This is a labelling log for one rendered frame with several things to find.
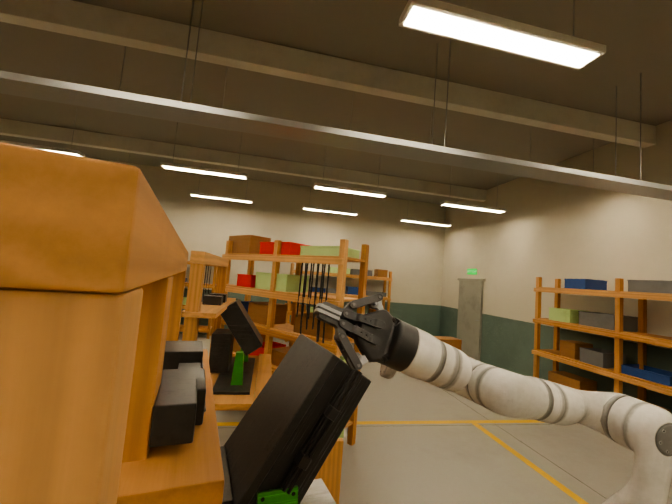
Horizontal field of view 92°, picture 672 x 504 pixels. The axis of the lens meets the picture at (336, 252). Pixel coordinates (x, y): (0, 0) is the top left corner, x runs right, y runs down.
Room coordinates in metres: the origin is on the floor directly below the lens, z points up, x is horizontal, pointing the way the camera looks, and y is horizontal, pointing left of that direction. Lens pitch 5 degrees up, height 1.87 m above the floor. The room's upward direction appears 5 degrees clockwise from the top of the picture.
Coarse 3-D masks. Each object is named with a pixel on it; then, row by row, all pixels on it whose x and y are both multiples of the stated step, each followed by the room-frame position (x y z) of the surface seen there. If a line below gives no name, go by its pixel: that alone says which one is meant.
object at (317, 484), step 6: (318, 480) 1.26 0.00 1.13; (312, 486) 1.22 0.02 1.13; (318, 486) 1.23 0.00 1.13; (324, 486) 1.23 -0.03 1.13; (306, 492) 1.19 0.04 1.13; (312, 492) 1.19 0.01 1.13; (318, 492) 1.19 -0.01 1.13; (324, 492) 1.20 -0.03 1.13; (306, 498) 1.16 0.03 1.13; (312, 498) 1.16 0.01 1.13; (318, 498) 1.16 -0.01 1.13; (324, 498) 1.17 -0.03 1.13; (330, 498) 1.17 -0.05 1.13
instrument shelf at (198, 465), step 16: (208, 368) 1.12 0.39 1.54; (208, 384) 0.97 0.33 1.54; (208, 400) 0.85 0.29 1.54; (208, 416) 0.76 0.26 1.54; (208, 432) 0.69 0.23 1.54; (160, 448) 0.62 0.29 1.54; (176, 448) 0.63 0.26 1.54; (192, 448) 0.63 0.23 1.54; (208, 448) 0.63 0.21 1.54; (128, 464) 0.57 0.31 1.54; (144, 464) 0.57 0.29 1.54; (160, 464) 0.57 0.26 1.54; (176, 464) 0.58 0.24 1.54; (192, 464) 0.58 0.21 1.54; (208, 464) 0.58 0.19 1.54; (128, 480) 0.53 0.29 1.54; (144, 480) 0.53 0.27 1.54; (160, 480) 0.53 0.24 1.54; (176, 480) 0.54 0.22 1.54; (192, 480) 0.54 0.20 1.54; (208, 480) 0.54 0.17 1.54; (224, 480) 0.55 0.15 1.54; (128, 496) 0.50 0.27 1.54; (144, 496) 0.50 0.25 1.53; (160, 496) 0.51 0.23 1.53; (176, 496) 0.52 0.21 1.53; (192, 496) 0.53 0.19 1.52; (208, 496) 0.54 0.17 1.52
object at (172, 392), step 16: (160, 384) 0.69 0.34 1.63; (176, 384) 0.69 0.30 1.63; (192, 384) 0.70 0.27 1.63; (160, 400) 0.61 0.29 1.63; (176, 400) 0.61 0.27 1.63; (192, 400) 0.62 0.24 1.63; (160, 416) 0.58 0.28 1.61; (176, 416) 0.59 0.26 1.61; (192, 416) 0.60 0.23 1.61; (160, 432) 0.59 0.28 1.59; (176, 432) 0.60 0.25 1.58; (192, 432) 0.61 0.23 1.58
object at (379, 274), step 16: (304, 272) 9.26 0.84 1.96; (320, 272) 9.40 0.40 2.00; (336, 272) 9.54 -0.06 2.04; (352, 272) 9.63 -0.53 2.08; (368, 272) 9.71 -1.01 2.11; (384, 272) 9.85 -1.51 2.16; (352, 288) 9.66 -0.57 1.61; (384, 288) 10.23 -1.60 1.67; (288, 304) 9.23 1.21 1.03; (304, 304) 9.66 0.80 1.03; (384, 304) 10.24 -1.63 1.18; (288, 320) 9.24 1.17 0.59
